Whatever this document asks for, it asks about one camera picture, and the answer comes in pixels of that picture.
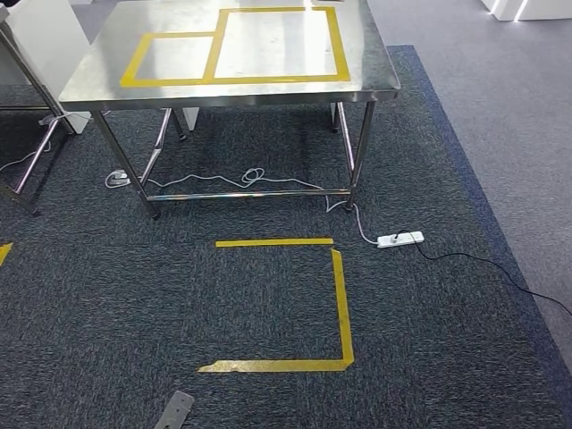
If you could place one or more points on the large yellow tape rectangle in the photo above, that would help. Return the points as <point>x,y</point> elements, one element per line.
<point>342,53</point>

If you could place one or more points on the white floor power strip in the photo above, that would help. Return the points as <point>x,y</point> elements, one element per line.
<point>402,239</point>

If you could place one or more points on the steel table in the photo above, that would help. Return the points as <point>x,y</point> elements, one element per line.
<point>31,160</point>

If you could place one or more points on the grey floor socket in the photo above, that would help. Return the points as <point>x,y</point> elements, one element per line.
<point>120,177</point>

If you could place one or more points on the steel workbench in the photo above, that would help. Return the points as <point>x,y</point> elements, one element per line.
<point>366,59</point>

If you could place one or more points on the white cabinet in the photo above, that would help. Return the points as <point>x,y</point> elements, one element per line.
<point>536,9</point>

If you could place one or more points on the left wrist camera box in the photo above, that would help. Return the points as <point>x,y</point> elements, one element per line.
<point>176,408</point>

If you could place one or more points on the white panel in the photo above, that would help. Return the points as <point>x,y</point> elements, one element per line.
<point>49,35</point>

